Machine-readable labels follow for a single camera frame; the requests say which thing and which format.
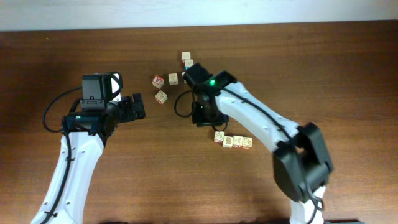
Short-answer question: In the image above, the elephant red letter block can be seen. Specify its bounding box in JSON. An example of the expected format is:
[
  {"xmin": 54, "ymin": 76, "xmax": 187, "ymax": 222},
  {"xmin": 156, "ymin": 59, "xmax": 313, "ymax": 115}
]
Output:
[{"xmin": 155, "ymin": 90, "xmax": 168, "ymax": 105}]

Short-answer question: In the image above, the red letter A block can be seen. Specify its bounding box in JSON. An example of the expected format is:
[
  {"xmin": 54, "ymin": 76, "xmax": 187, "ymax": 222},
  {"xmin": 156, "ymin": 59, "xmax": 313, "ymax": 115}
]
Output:
[{"xmin": 152, "ymin": 75, "xmax": 164, "ymax": 89}]

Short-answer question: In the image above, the red top edge block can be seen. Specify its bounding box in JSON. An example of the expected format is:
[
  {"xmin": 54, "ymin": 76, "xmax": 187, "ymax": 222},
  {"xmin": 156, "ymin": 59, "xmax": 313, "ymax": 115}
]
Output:
[{"xmin": 181, "ymin": 52, "xmax": 191, "ymax": 63}]

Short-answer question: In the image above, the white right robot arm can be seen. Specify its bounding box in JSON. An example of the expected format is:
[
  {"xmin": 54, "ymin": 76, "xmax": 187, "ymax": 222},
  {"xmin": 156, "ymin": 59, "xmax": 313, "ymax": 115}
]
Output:
[{"xmin": 183, "ymin": 70, "xmax": 333, "ymax": 223}]

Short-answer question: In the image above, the red edged block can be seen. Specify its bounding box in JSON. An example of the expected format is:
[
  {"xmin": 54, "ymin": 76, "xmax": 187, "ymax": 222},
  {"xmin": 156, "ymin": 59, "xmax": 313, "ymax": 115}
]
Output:
[{"xmin": 242, "ymin": 137, "xmax": 252, "ymax": 149}]

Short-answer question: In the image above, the pineapple 2 block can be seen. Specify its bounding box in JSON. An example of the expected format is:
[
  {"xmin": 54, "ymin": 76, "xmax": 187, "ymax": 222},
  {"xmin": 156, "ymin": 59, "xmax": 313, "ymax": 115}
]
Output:
[{"xmin": 223, "ymin": 136, "xmax": 233, "ymax": 148}]

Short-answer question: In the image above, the blue D block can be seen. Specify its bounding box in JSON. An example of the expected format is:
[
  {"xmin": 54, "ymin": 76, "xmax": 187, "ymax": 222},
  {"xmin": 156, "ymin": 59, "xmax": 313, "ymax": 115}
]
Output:
[{"xmin": 184, "ymin": 59, "xmax": 194, "ymax": 70}]

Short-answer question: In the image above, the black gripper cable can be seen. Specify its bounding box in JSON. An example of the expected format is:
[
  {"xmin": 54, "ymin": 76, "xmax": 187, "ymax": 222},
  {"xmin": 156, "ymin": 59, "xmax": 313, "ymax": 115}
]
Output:
[{"xmin": 174, "ymin": 90, "xmax": 195, "ymax": 118}]

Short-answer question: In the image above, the bird red I block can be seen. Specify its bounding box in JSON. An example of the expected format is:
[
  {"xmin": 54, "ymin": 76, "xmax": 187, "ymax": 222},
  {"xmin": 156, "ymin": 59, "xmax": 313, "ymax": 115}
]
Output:
[{"xmin": 214, "ymin": 131, "xmax": 224, "ymax": 143}]

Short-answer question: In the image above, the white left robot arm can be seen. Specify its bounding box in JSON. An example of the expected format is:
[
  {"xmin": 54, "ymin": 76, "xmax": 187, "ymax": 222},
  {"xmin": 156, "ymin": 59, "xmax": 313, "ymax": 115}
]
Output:
[{"xmin": 31, "ymin": 93, "xmax": 145, "ymax": 223}]

